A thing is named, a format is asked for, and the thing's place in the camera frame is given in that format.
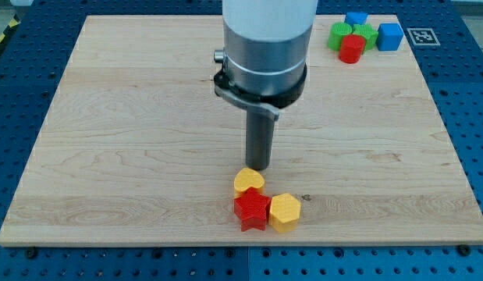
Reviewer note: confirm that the red cylinder block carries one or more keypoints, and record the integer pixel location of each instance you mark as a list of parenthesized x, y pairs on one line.
[(352, 48)]

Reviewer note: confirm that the yellow black hazard tape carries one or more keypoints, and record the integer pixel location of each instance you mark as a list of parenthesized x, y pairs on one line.
[(8, 32)]

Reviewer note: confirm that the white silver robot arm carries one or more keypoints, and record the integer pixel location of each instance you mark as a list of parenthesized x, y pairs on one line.
[(264, 55)]

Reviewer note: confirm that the blue block at back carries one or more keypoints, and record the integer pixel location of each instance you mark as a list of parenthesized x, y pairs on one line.
[(353, 18)]

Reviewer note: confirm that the yellow heart block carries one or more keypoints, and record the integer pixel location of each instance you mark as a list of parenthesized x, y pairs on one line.
[(248, 178)]

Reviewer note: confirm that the blue cube block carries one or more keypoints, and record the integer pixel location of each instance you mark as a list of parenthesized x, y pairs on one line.
[(390, 36)]

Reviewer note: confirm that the wooden board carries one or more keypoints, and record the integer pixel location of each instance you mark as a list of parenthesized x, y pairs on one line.
[(136, 150)]

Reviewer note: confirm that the green cylinder block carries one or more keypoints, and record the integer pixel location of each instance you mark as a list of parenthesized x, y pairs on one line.
[(338, 31)]

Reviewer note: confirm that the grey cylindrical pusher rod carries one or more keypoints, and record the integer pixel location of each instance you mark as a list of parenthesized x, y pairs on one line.
[(259, 136)]

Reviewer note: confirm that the white fiducial marker tag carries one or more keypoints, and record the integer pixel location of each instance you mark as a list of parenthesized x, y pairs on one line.
[(421, 36)]

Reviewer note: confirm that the yellow hexagon block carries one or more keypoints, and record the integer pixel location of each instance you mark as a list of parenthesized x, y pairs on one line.
[(284, 213)]

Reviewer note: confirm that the green star block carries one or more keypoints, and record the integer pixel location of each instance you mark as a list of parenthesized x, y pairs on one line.
[(368, 33)]

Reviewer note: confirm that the red star block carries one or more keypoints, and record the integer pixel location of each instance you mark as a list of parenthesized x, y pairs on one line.
[(252, 210)]

